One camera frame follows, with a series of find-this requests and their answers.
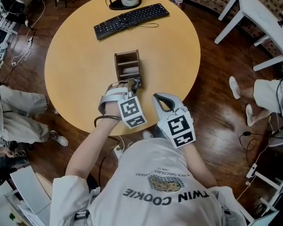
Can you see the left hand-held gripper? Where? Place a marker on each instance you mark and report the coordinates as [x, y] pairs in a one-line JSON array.
[[132, 112]]

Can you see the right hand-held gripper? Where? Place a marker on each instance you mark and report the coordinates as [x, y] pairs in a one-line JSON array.
[[179, 128]]

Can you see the small dark object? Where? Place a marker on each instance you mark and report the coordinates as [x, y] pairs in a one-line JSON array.
[[136, 82]]

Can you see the brown wooden organizer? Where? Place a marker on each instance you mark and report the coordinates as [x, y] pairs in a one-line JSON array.
[[128, 65]]

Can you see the person's left forearm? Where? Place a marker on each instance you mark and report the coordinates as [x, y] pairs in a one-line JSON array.
[[92, 145]]

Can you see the person's right forearm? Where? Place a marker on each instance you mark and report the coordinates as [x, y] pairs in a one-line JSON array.
[[195, 163]]

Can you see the person's left hand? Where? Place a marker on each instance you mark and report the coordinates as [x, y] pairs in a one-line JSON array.
[[113, 108]]

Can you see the person's white shoe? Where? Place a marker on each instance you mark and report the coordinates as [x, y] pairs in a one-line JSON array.
[[147, 134]]

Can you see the yellow round table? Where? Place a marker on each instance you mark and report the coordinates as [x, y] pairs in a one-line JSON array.
[[80, 67]]

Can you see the person's white printed t-shirt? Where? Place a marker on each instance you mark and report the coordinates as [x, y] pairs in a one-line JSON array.
[[155, 163]]

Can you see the white power strip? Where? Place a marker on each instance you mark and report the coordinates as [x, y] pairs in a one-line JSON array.
[[118, 152], [30, 40], [251, 171]]

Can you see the black keyboard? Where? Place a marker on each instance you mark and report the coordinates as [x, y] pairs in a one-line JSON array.
[[132, 18]]

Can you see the plastic drink bottle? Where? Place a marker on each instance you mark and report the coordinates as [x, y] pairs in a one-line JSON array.
[[178, 0]]

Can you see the white side table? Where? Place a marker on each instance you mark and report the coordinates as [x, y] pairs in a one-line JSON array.
[[257, 10]]

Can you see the white cardboard box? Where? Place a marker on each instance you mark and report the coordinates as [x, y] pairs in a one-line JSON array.
[[30, 187]]

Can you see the white slatted bench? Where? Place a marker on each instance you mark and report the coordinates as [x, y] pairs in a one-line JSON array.
[[2, 32]]

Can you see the black bag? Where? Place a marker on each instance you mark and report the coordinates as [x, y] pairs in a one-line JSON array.
[[13, 9]]

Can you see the white frame table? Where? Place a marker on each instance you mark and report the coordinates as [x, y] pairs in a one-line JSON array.
[[268, 182]]

